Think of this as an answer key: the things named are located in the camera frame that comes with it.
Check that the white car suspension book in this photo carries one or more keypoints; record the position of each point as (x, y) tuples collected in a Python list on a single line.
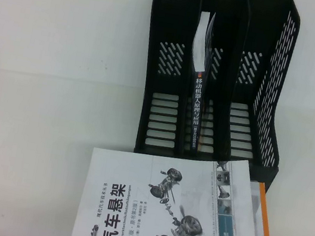
[(132, 198)]

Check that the black spine robot book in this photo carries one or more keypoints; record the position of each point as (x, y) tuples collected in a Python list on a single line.
[(197, 106)]

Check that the black plastic book stand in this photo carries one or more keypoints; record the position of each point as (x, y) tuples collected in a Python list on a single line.
[(176, 21)]

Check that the orange edged ROS2 book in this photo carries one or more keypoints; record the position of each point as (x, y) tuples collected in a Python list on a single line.
[(264, 220)]

